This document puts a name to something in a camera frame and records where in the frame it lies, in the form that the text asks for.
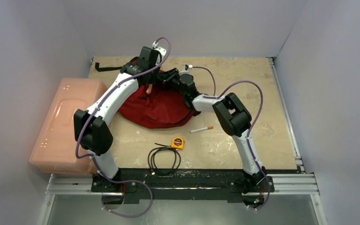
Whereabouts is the yellow tape measure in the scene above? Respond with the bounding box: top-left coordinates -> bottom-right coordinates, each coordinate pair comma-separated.
171,137 -> 185,150

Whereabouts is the white orange marker pen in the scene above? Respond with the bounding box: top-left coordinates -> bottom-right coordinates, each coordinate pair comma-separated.
189,126 -> 214,134

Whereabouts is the red student backpack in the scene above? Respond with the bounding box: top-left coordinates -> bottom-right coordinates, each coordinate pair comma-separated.
117,69 -> 198,128

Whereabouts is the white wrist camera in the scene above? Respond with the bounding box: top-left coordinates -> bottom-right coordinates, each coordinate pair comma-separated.
179,64 -> 193,75
152,43 -> 167,58

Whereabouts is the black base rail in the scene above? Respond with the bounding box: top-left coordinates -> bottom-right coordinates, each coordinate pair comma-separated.
90,167 -> 302,206

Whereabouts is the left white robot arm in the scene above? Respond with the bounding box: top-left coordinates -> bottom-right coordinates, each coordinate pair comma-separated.
74,45 -> 170,192

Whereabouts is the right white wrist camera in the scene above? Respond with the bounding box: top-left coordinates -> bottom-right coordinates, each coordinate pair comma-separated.
179,64 -> 193,75

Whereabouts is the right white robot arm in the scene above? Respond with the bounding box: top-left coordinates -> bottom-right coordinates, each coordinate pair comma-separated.
156,68 -> 266,191

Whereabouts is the black coiled cable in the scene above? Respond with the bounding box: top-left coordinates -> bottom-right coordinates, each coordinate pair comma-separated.
147,142 -> 181,175

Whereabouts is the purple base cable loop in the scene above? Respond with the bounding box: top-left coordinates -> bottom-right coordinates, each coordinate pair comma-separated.
101,180 -> 154,218

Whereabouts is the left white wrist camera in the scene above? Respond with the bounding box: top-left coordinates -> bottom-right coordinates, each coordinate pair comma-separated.
152,43 -> 167,58

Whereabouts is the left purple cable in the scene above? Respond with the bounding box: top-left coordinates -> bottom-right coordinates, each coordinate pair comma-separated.
75,37 -> 172,187

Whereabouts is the grey orange highlighter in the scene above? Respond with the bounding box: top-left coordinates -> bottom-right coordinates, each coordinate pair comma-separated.
146,84 -> 153,95

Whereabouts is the pink translucent storage box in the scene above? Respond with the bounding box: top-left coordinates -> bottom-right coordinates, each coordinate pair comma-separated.
29,78 -> 107,174

